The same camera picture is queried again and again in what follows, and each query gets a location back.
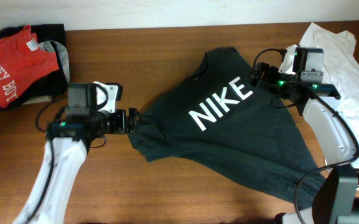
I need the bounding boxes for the black folded garment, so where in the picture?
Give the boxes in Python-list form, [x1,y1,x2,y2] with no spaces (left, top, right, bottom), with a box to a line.
[0,24,70,111]

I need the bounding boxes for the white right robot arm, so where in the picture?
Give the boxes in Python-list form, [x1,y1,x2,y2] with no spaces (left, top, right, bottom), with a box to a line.
[250,62,359,223]

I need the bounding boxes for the dark green Nike t-shirt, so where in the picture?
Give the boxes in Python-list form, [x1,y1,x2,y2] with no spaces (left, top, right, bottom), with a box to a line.
[129,47,325,209]

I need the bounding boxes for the grey folded garment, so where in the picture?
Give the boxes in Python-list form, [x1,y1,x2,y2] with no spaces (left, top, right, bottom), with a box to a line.
[23,96,52,105]

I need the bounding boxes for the red printed t-shirt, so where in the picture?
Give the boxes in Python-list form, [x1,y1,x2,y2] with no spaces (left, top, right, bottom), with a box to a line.
[0,25,59,108]

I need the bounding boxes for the white t-shirt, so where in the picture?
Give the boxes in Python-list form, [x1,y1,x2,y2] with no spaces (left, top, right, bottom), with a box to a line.
[300,23,359,168]

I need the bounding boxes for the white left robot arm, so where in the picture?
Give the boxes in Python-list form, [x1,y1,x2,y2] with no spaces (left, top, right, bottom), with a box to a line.
[14,108,139,223]

